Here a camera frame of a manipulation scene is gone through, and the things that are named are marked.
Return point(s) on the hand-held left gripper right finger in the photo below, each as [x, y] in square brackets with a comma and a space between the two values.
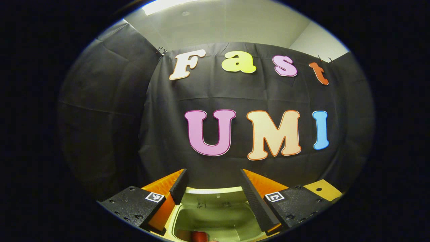
[257, 205]

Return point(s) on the red pop can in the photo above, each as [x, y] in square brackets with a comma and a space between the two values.
[198, 236]

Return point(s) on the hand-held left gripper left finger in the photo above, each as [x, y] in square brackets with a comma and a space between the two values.
[179, 186]

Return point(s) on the pale green desktop garbage bin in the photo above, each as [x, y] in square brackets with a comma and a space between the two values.
[215, 218]

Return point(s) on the wooden desktop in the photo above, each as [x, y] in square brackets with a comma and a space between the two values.
[328, 194]

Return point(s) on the black backdrop cloth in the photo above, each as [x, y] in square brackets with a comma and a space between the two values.
[215, 90]

